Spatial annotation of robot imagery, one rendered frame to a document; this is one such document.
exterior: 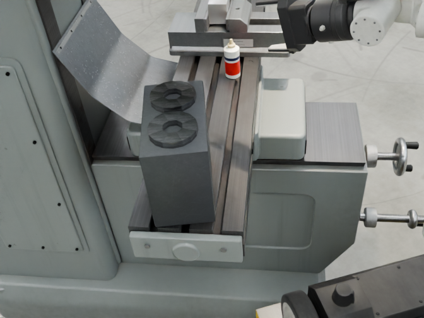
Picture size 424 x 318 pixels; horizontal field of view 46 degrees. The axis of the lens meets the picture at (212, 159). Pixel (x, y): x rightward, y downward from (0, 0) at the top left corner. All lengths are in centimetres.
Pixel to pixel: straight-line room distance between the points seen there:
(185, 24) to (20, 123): 53
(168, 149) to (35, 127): 59
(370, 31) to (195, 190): 43
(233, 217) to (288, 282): 79
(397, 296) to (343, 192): 34
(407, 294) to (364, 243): 85
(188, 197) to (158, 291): 86
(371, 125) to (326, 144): 124
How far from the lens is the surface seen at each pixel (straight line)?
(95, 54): 141
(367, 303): 124
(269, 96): 147
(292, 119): 139
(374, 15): 97
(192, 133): 87
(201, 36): 145
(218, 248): 99
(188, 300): 174
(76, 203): 156
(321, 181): 143
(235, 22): 141
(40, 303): 194
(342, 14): 102
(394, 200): 231
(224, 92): 130
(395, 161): 163
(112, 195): 158
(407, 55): 328
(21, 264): 190
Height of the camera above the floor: 165
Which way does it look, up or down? 43 degrees down
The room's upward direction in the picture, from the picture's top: 6 degrees counter-clockwise
